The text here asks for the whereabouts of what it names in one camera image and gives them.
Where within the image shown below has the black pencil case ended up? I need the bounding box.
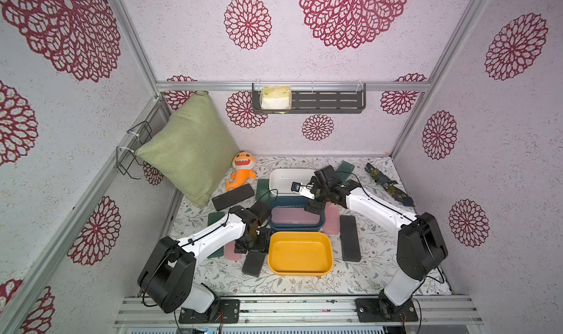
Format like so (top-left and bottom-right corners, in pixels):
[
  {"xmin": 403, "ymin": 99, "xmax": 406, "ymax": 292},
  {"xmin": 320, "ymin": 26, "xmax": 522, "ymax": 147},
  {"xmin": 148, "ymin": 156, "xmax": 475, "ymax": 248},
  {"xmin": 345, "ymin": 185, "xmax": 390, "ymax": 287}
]
[
  {"xmin": 340, "ymin": 215, "xmax": 362, "ymax": 262},
  {"xmin": 242, "ymin": 252, "xmax": 267, "ymax": 278},
  {"xmin": 211, "ymin": 184, "xmax": 255, "ymax": 211}
]

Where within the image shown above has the pink pencil case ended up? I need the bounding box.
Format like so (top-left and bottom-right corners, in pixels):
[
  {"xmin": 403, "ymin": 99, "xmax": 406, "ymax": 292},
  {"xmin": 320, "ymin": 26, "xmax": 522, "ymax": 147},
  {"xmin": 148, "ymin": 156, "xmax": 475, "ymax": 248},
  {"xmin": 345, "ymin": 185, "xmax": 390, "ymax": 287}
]
[
  {"xmin": 271, "ymin": 207, "xmax": 320, "ymax": 226},
  {"xmin": 224, "ymin": 241, "xmax": 242, "ymax": 262},
  {"xmin": 322, "ymin": 203, "xmax": 340, "ymax": 236}
]

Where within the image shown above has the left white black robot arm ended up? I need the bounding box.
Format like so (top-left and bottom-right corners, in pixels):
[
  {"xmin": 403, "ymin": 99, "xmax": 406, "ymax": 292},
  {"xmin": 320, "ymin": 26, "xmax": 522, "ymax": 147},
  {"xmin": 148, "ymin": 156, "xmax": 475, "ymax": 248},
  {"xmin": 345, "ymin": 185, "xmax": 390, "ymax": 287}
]
[{"xmin": 137, "ymin": 202, "xmax": 273, "ymax": 314}]

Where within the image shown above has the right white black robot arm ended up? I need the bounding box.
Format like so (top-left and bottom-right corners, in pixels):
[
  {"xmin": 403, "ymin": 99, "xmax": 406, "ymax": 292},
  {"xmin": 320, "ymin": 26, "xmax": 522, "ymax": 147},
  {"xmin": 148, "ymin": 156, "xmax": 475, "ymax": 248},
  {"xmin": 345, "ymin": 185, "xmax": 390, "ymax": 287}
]
[{"xmin": 291, "ymin": 165, "xmax": 448, "ymax": 318}]

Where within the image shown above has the green pencil case back right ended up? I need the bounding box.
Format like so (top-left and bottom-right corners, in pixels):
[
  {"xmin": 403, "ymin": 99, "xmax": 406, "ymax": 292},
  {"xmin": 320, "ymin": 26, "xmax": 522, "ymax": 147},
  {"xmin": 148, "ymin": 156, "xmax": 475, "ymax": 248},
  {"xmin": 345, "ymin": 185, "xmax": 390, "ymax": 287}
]
[{"xmin": 335, "ymin": 161, "xmax": 355, "ymax": 182}]

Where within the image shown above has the yellow storage box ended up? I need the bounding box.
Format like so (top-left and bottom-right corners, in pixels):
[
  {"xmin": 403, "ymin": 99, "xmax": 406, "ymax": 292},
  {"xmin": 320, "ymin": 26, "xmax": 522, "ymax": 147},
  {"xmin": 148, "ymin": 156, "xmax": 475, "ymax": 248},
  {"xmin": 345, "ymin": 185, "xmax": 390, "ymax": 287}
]
[{"xmin": 268, "ymin": 231, "xmax": 334, "ymax": 276}]

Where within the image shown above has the teal storage box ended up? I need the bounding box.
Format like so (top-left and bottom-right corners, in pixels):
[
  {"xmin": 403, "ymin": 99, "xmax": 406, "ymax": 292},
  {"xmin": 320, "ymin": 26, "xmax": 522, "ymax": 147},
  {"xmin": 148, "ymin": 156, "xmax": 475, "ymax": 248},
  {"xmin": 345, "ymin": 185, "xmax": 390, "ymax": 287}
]
[{"xmin": 269, "ymin": 196, "xmax": 325, "ymax": 232}]

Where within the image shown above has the green pencil case by white box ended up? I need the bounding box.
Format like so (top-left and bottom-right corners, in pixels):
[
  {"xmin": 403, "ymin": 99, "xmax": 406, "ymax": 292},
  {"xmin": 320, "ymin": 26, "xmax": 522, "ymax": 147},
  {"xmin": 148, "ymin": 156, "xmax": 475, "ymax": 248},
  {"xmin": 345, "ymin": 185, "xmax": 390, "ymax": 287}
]
[{"xmin": 255, "ymin": 179, "xmax": 273, "ymax": 209}]

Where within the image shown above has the white storage box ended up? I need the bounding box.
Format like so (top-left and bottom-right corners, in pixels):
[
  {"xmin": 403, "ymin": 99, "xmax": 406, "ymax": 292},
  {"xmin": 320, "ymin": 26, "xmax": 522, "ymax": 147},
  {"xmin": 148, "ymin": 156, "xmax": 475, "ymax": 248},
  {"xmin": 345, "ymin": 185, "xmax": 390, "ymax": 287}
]
[{"xmin": 268, "ymin": 168, "xmax": 315, "ymax": 197}]

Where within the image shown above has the green pencil case front left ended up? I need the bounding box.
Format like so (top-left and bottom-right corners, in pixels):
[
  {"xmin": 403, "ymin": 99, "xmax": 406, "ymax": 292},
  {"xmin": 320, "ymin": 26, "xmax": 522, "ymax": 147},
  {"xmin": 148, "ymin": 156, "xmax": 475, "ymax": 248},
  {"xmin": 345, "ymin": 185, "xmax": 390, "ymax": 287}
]
[{"xmin": 208, "ymin": 212, "xmax": 225, "ymax": 259}]

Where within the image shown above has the folded dark floral umbrella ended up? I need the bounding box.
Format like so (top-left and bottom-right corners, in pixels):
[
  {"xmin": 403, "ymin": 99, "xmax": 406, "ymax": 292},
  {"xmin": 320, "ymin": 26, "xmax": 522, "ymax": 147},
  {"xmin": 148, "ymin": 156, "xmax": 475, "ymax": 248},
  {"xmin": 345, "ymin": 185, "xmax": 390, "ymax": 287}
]
[{"xmin": 364, "ymin": 162, "xmax": 414, "ymax": 207}]

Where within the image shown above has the orange shark plush toy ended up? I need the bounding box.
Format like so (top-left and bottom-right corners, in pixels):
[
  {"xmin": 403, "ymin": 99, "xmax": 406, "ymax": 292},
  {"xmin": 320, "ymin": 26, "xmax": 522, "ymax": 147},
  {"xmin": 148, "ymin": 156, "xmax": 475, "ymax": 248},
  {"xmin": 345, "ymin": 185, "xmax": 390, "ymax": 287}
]
[{"xmin": 226, "ymin": 151, "xmax": 257, "ymax": 192}]

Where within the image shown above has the yellow white sponge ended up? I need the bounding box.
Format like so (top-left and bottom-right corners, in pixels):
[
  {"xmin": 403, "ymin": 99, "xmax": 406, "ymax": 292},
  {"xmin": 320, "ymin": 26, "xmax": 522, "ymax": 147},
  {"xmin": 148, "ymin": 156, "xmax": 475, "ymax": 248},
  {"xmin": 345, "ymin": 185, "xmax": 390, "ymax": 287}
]
[{"xmin": 260, "ymin": 86, "xmax": 293, "ymax": 111}]

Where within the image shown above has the green square pillow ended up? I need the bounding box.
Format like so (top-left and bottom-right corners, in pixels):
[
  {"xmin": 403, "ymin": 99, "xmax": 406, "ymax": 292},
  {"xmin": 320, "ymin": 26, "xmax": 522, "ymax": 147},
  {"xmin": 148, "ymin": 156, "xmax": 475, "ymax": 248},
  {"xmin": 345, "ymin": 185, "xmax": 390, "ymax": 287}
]
[{"xmin": 136, "ymin": 91, "xmax": 239, "ymax": 208}]

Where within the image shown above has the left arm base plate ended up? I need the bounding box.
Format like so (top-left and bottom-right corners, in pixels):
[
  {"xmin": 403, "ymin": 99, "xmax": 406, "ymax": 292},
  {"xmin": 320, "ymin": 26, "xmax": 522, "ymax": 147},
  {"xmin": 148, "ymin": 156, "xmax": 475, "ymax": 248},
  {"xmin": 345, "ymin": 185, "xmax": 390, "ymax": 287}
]
[{"xmin": 179, "ymin": 299, "xmax": 240, "ymax": 325}]

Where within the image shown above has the dark wall shelf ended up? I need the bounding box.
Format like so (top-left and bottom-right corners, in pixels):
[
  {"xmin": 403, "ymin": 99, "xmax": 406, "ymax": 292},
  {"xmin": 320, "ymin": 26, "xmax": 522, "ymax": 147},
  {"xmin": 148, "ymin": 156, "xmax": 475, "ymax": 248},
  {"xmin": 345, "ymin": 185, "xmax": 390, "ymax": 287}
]
[{"xmin": 252, "ymin": 82, "xmax": 367, "ymax": 114}]

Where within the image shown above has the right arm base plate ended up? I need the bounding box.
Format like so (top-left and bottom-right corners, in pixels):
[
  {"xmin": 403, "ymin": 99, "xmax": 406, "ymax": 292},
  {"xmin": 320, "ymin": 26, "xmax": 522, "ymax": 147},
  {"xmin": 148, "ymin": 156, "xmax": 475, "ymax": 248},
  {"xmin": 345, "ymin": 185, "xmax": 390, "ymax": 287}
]
[{"xmin": 355, "ymin": 298, "xmax": 419, "ymax": 323}]

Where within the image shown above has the black wire wall rack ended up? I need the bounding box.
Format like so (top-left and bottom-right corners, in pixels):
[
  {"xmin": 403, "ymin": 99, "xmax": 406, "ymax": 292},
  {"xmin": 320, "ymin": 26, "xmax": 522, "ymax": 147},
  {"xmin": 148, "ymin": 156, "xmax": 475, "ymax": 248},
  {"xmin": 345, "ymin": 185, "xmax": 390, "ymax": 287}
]
[{"xmin": 115, "ymin": 120, "xmax": 152, "ymax": 180}]

